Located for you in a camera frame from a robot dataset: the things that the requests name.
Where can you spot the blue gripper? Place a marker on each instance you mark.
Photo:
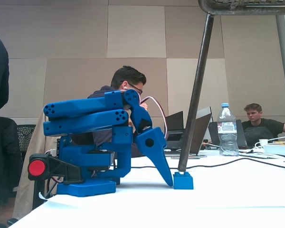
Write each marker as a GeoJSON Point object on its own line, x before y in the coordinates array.
{"type": "Point", "coordinates": [150, 145]}

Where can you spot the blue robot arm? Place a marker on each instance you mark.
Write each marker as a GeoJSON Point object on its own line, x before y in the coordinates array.
{"type": "Point", "coordinates": [85, 116]}

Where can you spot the blue toy brick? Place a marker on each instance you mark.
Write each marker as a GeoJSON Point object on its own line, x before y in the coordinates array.
{"type": "Point", "coordinates": [183, 182]}

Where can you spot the black laptop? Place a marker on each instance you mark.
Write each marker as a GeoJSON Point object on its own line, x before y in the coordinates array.
{"type": "Point", "coordinates": [174, 121]}

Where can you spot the grey laptop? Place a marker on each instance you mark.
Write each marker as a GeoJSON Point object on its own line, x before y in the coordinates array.
{"type": "Point", "coordinates": [202, 130]}

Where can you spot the dark metal stand leg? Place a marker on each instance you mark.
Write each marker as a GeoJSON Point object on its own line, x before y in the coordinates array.
{"type": "Point", "coordinates": [196, 95]}

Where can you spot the clear plastic water bottle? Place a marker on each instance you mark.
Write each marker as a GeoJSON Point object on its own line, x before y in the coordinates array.
{"type": "Point", "coordinates": [227, 140]}

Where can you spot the man with glasses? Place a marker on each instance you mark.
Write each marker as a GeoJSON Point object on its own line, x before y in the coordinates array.
{"type": "Point", "coordinates": [127, 77]}

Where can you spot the dark laptop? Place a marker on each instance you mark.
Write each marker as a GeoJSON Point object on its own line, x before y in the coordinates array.
{"type": "Point", "coordinates": [242, 135]}

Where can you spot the black clamp with red knob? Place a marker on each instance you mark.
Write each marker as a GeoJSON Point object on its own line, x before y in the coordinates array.
{"type": "Point", "coordinates": [61, 169]}

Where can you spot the white cup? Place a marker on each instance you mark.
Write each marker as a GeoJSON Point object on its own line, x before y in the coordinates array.
{"type": "Point", "coordinates": [263, 142]}

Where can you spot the man in black t-shirt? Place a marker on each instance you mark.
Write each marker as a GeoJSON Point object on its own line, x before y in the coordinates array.
{"type": "Point", "coordinates": [263, 129]}

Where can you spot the white paper tag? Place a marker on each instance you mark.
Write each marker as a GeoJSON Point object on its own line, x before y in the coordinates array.
{"type": "Point", "coordinates": [44, 197]}

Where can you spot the white power strip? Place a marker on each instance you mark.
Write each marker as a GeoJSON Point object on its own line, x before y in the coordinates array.
{"type": "Point", "coordinates": [280, 149]}

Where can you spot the black mesh chair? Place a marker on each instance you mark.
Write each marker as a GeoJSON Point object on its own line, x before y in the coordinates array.
{"type": "Point", "coordinates": [26, 135]}

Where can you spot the black office chair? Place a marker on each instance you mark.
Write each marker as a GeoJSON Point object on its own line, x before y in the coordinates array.
{"type": "Point", "coordinates": [2, 154]}

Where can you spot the metal stand frame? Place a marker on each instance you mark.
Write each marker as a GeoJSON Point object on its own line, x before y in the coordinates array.
{"type": "Point", "coordinates": [247, 6]}

